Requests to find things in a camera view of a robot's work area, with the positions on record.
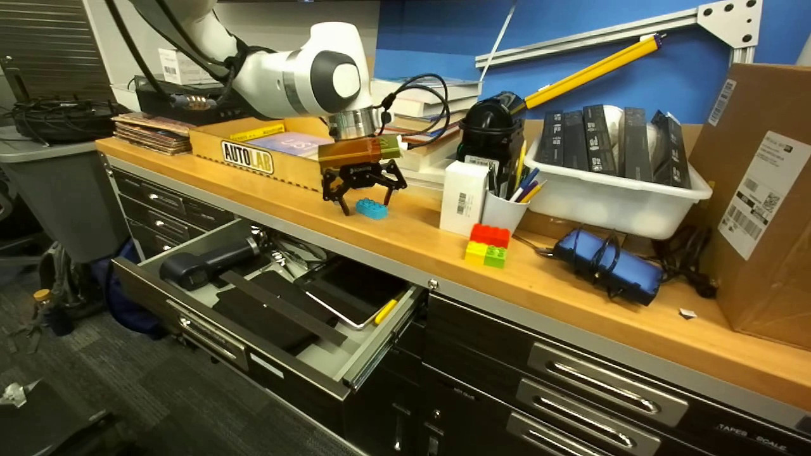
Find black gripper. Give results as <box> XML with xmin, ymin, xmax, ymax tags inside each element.
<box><xmin>321</xmin><ymin>160</ymin><xmax>407</xmax><ymax>215</ymax></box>

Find blue block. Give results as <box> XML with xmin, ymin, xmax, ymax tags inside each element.
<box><xmin>354</xmin><ymin>198</ymin><xmax>390</xmax><ymax>220</ymax></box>

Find grey drawer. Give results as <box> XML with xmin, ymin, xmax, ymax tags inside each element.
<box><xmin>115</xmin><ymin>220</ymin><xmax>421</xmax><ymax>403</ymax></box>

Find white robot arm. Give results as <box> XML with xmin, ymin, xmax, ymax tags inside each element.
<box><xmin>103</xmin><ymin>0</ymin><xmax>407</xmax><ymax>214</ymax></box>

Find black tablet in drawer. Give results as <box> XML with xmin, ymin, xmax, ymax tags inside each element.
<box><xmin>305</xmin><ymin>258</ymin><xmax>407</xmax><ymax>331</ymax></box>

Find wooden Autolab tray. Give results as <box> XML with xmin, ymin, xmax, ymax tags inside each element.
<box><xmin>191</xmin><ymin>118</ymin><xmax>331</xmax><ymax>194</ymax></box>

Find white small box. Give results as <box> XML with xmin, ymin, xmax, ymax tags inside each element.
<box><xmin>438</xmin><ymin>162</ymin><xmax>488</xmax><ymax>237</ymax></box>

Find stack of books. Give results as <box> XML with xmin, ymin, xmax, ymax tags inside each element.
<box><xmin>371</xmin><ymin>73</ymin><xmax>478</xmax><ymax>194</ymax></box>

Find red yellow green blocks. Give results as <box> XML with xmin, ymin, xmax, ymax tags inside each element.
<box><xmin>464</xmin><ymin>223</ymin><xmax>511</xmax><ymax>268</ymax></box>

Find white pen cup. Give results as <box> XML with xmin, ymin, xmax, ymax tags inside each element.
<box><xmin>482</xmin><ymin>194</ymin><xmax>528</xmax><ymax>233</ymax></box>

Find black tape dispenser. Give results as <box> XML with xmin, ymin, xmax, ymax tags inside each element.
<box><xmin>456</xmin><ymin>92</ymin><xmax>528</xmax><ymax>180</ymax></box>

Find black foam insert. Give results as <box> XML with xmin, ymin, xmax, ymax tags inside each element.
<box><xmin>215</xmin><ymin>271</ymin><xmax>344</xmax><ymax>355</ymax></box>

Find black power drill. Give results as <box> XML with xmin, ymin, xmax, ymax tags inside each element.
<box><xmin>159</xmin><ymin>242</ymin><xmax>258</xmax><ymax>293</ymax></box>

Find stack of brown papers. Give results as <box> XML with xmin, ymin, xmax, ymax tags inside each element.
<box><xmin>115</xmin><ymin>114</ymin><xmax>191</xmax><ymax>154</ymax></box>

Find white plastic bin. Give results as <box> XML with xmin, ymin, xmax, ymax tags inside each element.
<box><xmin>525</xmin><ymin>158</ymin><xmax>713</xmax><ymax>242</ymax></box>

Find grey plastic tote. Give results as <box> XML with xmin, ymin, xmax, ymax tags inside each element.
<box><xmin>0</xmin><ymin>127</ymin><xmax>126</xmax><ymax>265</ymax></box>

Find yellow bar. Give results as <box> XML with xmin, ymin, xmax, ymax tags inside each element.
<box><xmin>525</xmin><ymin>37</ymin><xmax>658</xmax><ymax>110</ymax></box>

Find brown cardboard box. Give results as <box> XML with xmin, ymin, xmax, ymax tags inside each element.
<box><xmin>689</xmin><ymin>65</ymin><xmax>811</xmax><ymax>350</ymax></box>

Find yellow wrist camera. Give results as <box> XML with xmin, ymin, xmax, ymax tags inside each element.
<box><xmin>320</xmin><ymin>135</ymin><xmax>405</xmax><ymax>167</ymax></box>

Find black coiled cable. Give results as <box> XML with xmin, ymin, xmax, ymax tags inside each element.
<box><xmin>8</xmin><ymin>100</ymin><xmax>118</xmax><ymax>147</ymax></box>

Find aluminium rail bracket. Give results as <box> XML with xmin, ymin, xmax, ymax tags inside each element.
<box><xmin>475</xmin><ymin>0</ymin><xmax>766</xmax><ymax>70</ymax></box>

